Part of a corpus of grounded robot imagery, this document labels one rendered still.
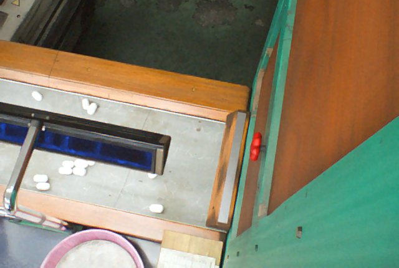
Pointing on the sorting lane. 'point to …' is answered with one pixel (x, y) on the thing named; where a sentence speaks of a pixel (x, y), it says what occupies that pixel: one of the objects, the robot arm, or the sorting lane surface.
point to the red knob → (256, 146)
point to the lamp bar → (88, 139)
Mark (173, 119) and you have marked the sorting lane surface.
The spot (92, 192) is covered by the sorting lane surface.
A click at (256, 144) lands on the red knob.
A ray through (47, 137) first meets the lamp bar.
